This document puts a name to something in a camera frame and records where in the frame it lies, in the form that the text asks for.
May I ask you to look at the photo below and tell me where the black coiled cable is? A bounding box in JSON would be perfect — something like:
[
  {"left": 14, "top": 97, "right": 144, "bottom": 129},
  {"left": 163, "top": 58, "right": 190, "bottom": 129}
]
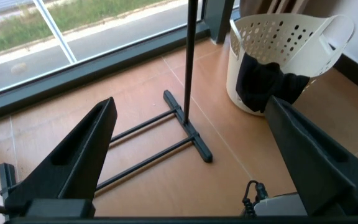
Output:
[{"left": 242, "top": 180, "right": 269, "bottom": 218}]

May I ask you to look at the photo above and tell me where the black garment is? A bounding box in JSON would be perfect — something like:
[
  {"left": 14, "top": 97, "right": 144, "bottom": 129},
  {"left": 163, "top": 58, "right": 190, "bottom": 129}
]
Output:
[{"left": 236, "top": 52, "right": 310, "bottom": 113}]

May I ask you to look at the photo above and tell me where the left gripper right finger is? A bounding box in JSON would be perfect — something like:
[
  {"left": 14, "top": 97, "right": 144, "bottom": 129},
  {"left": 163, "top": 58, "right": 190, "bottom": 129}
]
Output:
[{"left": 264, "top": 95, "right": 358, "bottom": 217}]

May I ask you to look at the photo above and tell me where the window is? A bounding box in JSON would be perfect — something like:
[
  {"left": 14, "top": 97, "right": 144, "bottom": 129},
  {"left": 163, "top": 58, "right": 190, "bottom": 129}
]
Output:
[{"left": 0, "top": 0, "right": 241, "bottom": 125}]

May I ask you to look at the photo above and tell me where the brown curtain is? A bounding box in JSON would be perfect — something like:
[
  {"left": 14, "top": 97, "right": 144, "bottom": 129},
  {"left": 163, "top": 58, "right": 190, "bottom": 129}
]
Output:
[{"left": 239, "top": 0, "right": 310, "bottom": 18}]

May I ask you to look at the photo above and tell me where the black clothes rack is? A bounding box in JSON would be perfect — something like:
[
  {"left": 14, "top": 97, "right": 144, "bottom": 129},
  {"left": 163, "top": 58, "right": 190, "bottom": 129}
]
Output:
[{"left": 0, "top": 0, "right": 213, "bottom": 218}]

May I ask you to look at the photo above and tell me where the white laundry basket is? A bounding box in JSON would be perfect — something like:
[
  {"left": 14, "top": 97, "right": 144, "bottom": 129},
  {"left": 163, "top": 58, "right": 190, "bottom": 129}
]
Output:
[{"left": 226, "top": 12, "right": 356, "bottom": 118}]

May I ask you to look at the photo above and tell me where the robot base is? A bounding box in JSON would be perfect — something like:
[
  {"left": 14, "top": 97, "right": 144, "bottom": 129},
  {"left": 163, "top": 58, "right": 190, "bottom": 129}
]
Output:
[{"left": 253, "top": 192, "right": 309, "bottom": 217}]

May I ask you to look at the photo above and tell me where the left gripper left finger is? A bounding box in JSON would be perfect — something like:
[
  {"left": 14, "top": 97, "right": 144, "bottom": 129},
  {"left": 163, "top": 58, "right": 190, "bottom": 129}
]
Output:
[{"left": 4, "top": 96, "right": 118, "bottom": 218}]

